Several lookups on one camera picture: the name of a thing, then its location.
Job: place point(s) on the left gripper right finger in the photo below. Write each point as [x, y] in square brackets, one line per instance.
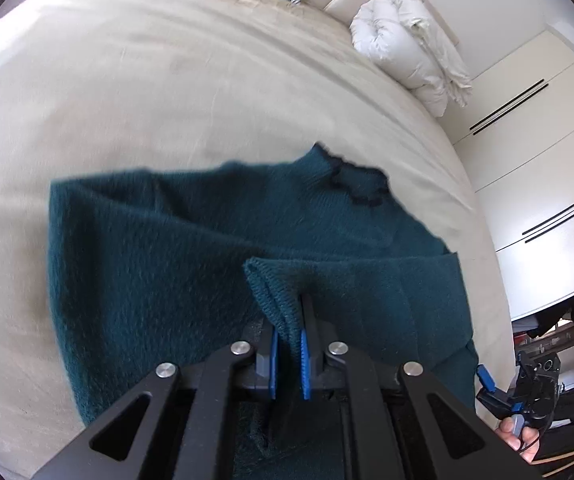
[317, 374]

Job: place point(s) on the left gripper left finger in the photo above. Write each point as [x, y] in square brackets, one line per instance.
[261, 374]

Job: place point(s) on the dark teal knit sweater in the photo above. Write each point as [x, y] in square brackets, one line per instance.
[146, 268]

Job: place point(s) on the person's right hand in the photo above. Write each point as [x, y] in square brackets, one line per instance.
[527, 444]

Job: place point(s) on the cream wardrobe with drawers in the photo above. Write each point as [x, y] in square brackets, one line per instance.
[515, 139]

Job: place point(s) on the beige bed cover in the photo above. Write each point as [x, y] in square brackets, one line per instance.
[90, 86]

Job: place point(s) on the white rolled duvet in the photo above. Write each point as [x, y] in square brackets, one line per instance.
[404, 40]

